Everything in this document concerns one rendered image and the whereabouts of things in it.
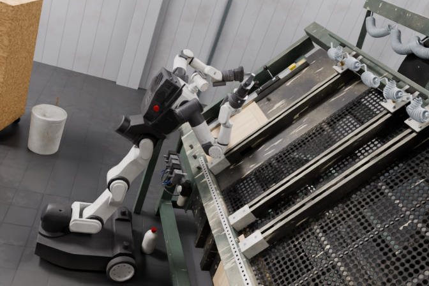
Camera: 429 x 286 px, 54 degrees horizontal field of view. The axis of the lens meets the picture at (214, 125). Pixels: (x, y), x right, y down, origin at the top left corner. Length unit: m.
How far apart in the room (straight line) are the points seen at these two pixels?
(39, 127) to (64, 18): 2.25
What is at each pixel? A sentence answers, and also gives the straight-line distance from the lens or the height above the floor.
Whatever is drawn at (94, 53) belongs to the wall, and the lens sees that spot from 5.99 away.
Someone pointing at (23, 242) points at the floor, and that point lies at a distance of 3.25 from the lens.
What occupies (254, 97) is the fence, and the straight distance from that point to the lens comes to 3.05.
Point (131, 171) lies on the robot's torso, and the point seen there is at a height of 0.73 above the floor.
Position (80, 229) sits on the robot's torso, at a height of 0.26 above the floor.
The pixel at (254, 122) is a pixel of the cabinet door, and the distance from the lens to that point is 2.88.
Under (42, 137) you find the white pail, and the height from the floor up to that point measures 0.18.
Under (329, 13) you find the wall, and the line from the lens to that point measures 6.31.
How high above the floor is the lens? 2.23
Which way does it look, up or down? 23 degrees down
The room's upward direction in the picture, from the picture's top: 20 degrees clockwise
